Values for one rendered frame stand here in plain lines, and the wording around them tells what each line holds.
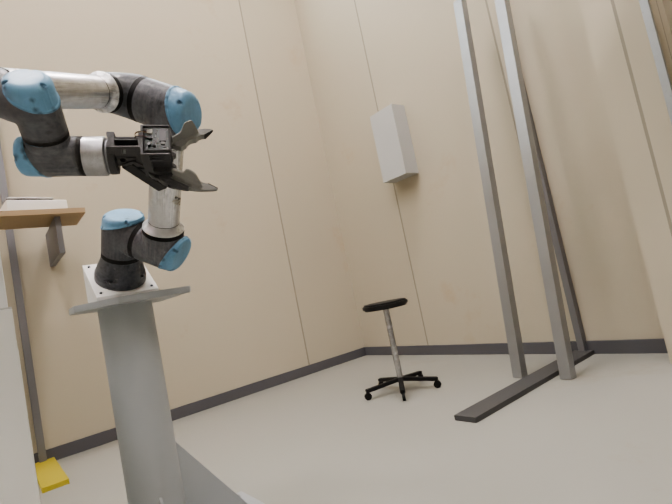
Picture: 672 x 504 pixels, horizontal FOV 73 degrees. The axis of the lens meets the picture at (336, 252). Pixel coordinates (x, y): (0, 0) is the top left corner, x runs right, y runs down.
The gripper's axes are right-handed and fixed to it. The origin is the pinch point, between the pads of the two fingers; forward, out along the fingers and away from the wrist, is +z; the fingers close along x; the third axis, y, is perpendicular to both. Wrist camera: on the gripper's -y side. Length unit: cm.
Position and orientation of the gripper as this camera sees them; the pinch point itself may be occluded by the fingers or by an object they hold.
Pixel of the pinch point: (216, 161)
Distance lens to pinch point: 100.9
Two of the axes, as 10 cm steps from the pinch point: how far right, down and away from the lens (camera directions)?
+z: 9.6, -0.7, 2.7
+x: -1.8, -9.0, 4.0
